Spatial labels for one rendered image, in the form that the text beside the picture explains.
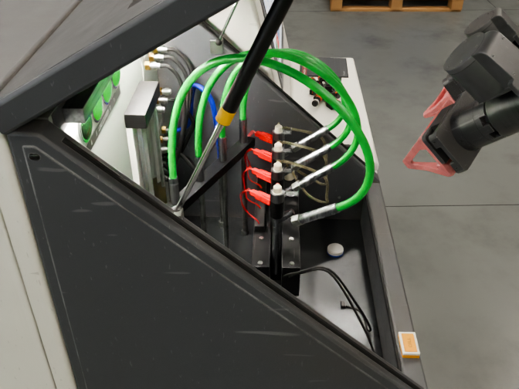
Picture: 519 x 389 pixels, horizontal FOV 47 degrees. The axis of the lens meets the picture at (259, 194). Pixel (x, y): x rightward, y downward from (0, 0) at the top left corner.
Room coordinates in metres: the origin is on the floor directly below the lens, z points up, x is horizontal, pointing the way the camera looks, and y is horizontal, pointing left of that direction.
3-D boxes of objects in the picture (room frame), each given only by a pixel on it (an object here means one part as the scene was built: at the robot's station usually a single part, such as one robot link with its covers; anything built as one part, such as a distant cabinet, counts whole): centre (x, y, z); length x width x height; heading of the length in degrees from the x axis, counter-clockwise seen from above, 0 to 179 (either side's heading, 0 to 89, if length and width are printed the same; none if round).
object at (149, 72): (1.19, 0.22, 1.20); 0.13 x 0.03 x 0.31; 178
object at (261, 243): (1.06, -0.04, 0.91); 0.34 x 0.10 x 0.15; 178
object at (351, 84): (1.64, -0.21, 0.97); 0.70 x 0.22 x 0.03; 178
